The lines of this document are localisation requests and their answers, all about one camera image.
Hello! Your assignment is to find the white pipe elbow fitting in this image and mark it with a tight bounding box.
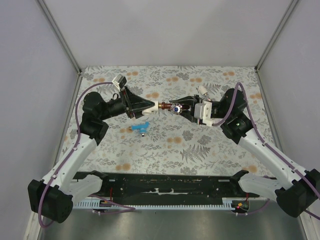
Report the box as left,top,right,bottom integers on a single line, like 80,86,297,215
142,100,159,116

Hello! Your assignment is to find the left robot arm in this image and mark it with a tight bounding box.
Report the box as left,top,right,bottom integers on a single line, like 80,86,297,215
27,86,158,228

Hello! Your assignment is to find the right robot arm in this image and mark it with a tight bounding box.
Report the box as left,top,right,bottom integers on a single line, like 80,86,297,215
169,87,320,218

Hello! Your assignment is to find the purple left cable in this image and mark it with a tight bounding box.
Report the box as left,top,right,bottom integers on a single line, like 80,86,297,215
36,81,136,228

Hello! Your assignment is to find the chrome faucet white handle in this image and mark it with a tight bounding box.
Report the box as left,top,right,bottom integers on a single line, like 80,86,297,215
197,85,212,102

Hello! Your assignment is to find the blue plastic faucet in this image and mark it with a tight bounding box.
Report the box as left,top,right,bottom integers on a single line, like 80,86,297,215
129,122,150,137

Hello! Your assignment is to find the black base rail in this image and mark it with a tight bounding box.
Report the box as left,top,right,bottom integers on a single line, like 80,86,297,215
95,173,257,206

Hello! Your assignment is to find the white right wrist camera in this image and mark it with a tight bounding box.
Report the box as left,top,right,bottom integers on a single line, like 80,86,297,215
194,101,214,127

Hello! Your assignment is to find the floral patterned table mat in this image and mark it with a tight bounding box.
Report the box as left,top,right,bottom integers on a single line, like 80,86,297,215
80,66,273,176

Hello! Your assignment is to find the purple cable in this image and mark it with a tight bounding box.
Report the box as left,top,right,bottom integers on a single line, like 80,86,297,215
36,81,136,228
212,82,320,221

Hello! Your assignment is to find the white cable duct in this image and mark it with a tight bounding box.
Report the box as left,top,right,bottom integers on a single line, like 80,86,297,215
73,198,235,211

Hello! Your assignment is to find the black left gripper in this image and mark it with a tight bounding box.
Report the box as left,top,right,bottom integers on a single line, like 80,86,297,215
99,85,156,121

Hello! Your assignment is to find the brown faucet chrome knob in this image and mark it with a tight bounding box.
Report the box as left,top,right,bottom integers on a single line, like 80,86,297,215
158,102,183,115

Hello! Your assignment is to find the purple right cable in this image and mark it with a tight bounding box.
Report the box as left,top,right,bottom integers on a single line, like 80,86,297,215
212,82,320,221

